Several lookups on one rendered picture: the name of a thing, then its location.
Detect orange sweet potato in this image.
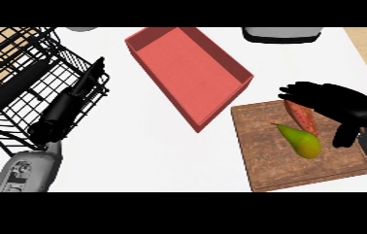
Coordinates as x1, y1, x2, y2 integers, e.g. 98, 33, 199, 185
283, 99, 322, 138

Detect red cardboard box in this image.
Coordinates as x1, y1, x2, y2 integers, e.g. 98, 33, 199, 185
124, 26, 255, 134

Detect black wire basket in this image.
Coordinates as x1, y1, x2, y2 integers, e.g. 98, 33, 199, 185
0, 26, 113, 157

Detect grey and black appliance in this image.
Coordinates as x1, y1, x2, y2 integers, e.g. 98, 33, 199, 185
241, 26, 325, 45

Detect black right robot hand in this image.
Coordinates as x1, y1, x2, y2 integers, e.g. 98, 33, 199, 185
278, 81, 367, 150

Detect brown wooden cutting board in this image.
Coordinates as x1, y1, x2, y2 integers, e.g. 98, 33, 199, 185
230, 99, 367, 193

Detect green pear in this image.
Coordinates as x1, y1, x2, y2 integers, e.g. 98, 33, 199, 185
272, 122, 323, 160

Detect small grey object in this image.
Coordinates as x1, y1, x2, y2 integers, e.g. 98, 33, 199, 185
65, 26, 99, 33

